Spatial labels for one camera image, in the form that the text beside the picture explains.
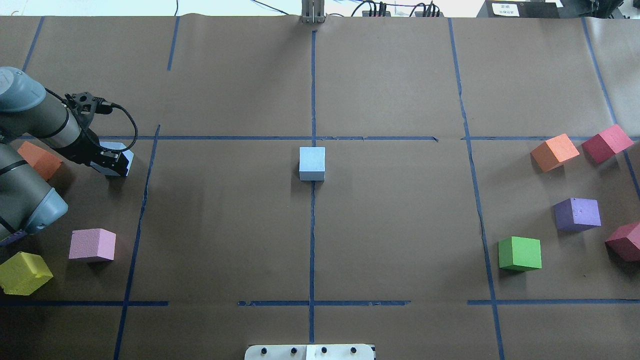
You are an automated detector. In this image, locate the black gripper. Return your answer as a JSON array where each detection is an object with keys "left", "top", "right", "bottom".
[{"left": 55, "top": 129, "right": 129, "bottom": 177}]

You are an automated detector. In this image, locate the light blue block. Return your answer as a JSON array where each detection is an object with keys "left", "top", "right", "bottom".
[
  {"left": 298, "top": 146, "right": 326, "bottom": 182},
  {"left": 93, "top": 141, "right": 135, "bottom": 177}
]

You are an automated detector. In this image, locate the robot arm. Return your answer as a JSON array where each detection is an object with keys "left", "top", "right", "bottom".
[{"left": 0, "top": 66, "right": 134, "bottom": 246}]

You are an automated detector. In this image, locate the orange foam block left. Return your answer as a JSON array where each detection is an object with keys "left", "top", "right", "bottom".
[{"left": 17, "top": 141, "right": 63, "bottom": 182}]

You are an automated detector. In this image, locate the orange foam block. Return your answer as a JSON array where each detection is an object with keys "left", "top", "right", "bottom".
[
  {"left": 530, "top": 133, "right": 580, "bottom": 173},
  {"left": 17, "top": 141, "right": 63, "bottom": 182}
]

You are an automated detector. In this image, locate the pink foam block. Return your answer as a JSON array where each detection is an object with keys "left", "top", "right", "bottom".
[{"left": 68, "top": 228, "right": 117, "bottom": 263}]

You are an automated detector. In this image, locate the purple foam block left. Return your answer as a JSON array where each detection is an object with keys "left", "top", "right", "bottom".
[{"left": 0, "top": 231, "right": 28, "bottom": 247}]

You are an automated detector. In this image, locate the purple foam block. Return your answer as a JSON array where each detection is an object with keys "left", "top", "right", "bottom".
[
  {"left": 0, "top": 231, "right": 28, "bottom": 247},
  {"left": 552, "top": 197, "right": 602, "bottom": 233}
]

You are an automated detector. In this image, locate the yellow foam block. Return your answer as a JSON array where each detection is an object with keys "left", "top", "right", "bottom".
[{"left": 0, "top": 251, "right": 54, "bottom": 296}]

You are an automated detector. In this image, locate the power strip left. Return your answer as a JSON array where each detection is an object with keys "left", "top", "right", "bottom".
[{"left": 361, "top": 2, "right": 391, "bottom": 18}]

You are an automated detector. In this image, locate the power strip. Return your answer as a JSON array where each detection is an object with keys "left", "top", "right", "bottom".
[
  {"left": 409, "top": 2, "right": 444, "bottom": 18},
  {"left": 361, "top": 2, "right": 391, "bottom": 18}
]

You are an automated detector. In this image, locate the power strip right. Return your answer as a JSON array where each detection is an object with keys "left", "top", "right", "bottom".
[{"left": 409, "top": 2, "right": 444, "bottom": 18}]

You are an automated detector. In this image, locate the black box with label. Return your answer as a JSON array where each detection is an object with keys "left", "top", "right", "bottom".
[{"left": 476, "top": 0, "right": 560, "bottom": 19}]

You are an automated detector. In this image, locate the green foam block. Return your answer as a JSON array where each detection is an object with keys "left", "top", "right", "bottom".
[{"left": 497, "top": 236, "right": 543, "bottom": 272}]

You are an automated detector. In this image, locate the orange foam block right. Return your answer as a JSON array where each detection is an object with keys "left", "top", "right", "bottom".
[{"left": 530, "top": 133, "right": 580, "bottom": 173}]

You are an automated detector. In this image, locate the purple foam block right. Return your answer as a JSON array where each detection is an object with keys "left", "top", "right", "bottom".
[{"left": 552, "top": 197, "right": 602, "bottom": 233}]

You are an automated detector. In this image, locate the red foam block far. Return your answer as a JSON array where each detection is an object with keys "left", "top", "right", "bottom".
[{"left": 582, "top": 124, "right": 633, "bottom": 164}]

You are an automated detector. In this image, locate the red foam block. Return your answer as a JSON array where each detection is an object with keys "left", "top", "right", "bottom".
[
  {"left": 582, "top": 124, "right": 633, "bottom": 164},
  {"left": 605, "top": 222, "right": 640, "bottom": 262}
]

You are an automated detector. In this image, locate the red foam block near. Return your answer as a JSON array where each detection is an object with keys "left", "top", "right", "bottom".
[{"left": 605, "top": 222, "right": 640, "bottom": 262}]

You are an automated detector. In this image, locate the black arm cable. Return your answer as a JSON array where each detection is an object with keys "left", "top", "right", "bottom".
[{"left": 85, "top": 102, "right": 139, "bottom": 154}]

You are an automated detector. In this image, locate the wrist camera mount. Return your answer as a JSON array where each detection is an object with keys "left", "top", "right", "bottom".
[{"left": 64, "top": 92, "right": 114, "bottom": 130}]

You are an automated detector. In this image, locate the aluminium frame post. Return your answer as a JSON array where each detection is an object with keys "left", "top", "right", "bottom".
[{"left": 301, "top": 0, "right": 326, "bottom": 24}]

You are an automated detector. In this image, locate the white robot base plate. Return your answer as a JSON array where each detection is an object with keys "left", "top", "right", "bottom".
[{"left": 244, "top": 343, "right": 377, "bottom": 360}]

